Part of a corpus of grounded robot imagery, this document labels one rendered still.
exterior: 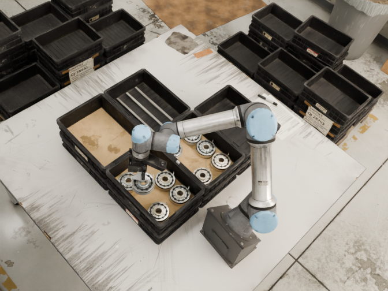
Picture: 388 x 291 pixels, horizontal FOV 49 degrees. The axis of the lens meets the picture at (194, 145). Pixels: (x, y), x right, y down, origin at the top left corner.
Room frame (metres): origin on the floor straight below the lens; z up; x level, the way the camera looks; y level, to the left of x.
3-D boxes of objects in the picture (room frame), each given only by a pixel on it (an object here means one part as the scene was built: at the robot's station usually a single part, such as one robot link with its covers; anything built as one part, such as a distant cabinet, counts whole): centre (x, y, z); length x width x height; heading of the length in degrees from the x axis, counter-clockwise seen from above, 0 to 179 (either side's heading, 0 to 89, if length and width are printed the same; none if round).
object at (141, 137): (0.99, 0.21, 1.29); 0.09 x 0.08 x 0.11; 94
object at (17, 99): (1.86, 1.25, 0.26); 0.40 x 0.30 x 0.23; 144
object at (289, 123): (1.78, -0.46, 0.70); 0.33 x 0.23 x 0.01; 54
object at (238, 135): (1.51, -0.20, 0.87); 0.40 x 0.30 x 0.11; 55
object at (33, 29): (2.42, 1.34, 0.31); 0.40 x 0.30 x 0.34; 144
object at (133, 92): (1.50, 0.30, 0.87); 0.40 x 0.30 x 0.11; 55
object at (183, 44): (2.26, 0.23, 0.71); 0.22 x 0.19 x 0.01; 54
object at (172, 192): (1.01, 0.02, 0.86); 0.10 x 0.10 x 0.01
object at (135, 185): (0.96, 0.19, 1.00); 0.10 x 0.10 x 0.01
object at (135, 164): (0.99, 0.22, 1.13); 0.09 x 0.08 x 0.12; 97
